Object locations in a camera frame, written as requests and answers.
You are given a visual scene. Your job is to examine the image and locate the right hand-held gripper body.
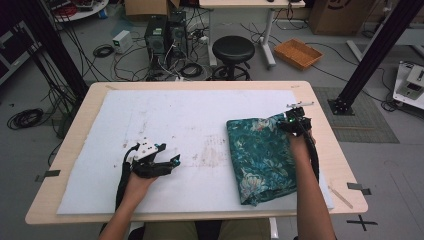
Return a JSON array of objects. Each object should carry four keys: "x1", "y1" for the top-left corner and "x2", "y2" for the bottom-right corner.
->
[{"x1": 284, "y1": 101, "x2": 314, "y2": 138}]

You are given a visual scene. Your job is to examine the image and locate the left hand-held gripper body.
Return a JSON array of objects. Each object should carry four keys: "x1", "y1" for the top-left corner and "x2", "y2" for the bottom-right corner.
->
[{"x1": 128, "y1": 137, "x2": 174, "y2": 179}]

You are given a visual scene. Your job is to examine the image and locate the teal floral shirt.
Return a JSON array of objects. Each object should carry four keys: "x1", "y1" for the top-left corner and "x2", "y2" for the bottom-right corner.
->
[{"x1": 226, "y1": 113, "x2": 298, "y2": 207}]

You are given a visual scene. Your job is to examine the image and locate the person's right hand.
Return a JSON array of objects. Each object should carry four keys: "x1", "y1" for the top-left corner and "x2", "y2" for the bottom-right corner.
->
[{"x1": 289, "y1": 132, "x2": 316, "y2": 159}]

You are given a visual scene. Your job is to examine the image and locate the person's left hand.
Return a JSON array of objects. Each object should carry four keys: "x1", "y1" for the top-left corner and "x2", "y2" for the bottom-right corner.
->
[{"x1": 124, "y1": 171, "x2": 158, "y2": 205}]

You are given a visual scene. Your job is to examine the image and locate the white foam mat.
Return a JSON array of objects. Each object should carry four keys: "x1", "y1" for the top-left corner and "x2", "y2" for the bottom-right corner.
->
[{"x1": 56, "y1": 89, "x2": 335, "y2": 215}]

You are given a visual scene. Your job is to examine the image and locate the person's khaki pants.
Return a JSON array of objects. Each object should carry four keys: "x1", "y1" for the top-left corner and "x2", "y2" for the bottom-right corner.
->
[{"x1": 143, "y1": 219, "x2": 272, "y2": 240}]

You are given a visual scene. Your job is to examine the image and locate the grey floor mat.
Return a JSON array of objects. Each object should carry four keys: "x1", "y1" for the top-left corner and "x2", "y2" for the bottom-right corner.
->
[{"x1": 313, "y1": 87, "x2": 400, "y2": 144}]

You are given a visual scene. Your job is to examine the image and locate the thin wooden stick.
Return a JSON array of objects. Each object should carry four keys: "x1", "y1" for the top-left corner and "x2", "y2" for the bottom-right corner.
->
[{"x1": 328, "y1": 185, "x2": 354, "y2": 210}]

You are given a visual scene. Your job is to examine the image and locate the grey tape strip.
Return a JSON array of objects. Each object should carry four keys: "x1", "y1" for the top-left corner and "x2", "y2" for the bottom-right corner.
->
[
  {"x1": 34, "y1": 169, "x2": 62, "y2": 183},
  {"x1": 346, "y1": 182, "x2": 372, "y2": 196}
]

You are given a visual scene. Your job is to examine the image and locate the black round stool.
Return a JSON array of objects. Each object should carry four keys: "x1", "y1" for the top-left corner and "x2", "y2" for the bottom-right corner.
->
[{"x1": 210, "y1": 35, "x2": 256, "y2": 82}]

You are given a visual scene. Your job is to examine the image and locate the black computer tower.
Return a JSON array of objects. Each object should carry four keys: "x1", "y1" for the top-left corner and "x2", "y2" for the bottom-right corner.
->
[
  {"x1": 143, "y1": 14, "x2": 169, "y2": 69},
  {"x1": 166, "y1": 10, "x2": 188, "y2": 61}
]

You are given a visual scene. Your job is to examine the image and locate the white power supply box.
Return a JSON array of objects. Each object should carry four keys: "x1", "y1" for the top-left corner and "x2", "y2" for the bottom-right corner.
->
[{"x1": 111, "y1": 29, "x2": 134, "y2": 54}]

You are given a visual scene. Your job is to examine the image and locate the printed cardboard box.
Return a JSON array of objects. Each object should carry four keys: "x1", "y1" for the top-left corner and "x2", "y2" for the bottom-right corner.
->
[{"x1": 308, "y1": 0, "x2": 379, "y2": 37}]

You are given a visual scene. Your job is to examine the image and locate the white device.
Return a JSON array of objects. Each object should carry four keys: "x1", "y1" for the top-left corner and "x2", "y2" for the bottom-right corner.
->
[{"x1": 392, "y1": 60, "x2": 424, "y2": 111}]

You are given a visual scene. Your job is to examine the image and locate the white-legged wooden desk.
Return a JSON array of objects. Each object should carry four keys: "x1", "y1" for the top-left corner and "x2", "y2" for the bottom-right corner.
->
[{"x1": 198, "y1": 0, "x2": 307, "y2": 69}]

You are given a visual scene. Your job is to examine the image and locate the open plain cardboard box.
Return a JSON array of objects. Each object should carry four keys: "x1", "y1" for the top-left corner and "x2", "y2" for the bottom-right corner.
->
[{"x1": 124, "y1": 0, "x2": 181, "y2": 18}]

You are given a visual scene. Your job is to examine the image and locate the round white table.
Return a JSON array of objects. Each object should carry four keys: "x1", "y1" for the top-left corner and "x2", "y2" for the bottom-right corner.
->
[{"x1": 43, "y1": 0, "x2": 110, "y2": 24}]

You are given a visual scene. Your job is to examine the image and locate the black metal shelf rack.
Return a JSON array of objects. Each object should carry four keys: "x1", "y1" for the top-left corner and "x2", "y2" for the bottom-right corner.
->
[{"x1": 0, "y1": 19, "x2": 43, "y2": 86}]

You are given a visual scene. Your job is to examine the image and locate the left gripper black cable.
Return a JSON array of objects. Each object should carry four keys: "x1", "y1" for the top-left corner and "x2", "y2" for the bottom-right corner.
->
[{"x1": 114, "y1": 144, "x2": 139, "y2": 211}]

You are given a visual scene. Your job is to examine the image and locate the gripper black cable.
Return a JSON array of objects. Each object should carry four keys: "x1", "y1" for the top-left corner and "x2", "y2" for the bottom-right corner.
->
[
  {"x1": 114, "y1": 144, "x2": 139, "y2": 211},
  {"x1": 299, "y1": 119, "x2": 321, "y2": 184}
]

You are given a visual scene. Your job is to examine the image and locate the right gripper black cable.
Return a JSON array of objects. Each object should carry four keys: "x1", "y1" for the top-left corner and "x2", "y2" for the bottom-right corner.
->
[{"x1": 299, "y1": 119, "x2": 321, "y2": 184}]

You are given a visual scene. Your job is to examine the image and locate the coiled black cable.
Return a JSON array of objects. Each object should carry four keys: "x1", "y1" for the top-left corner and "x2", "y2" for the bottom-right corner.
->
[
  {"x1": 179, "y1": 62, "x2": 204, "y2": 78},
  {"x1": 6, "y1": 108, "x2": 45, "y2": 131},
  {"x1": 92, "y1": 44, "x2": 115, "y2": 58}
]

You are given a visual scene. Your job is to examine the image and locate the black metal post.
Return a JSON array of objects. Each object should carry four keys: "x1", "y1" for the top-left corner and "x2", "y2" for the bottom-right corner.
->
[
  {"x1": 16, "y1": 0, "x2": 89, "y2": 101},
  {"x1": 328, "y1": 0, "x2": 424, "y2": 116}
]

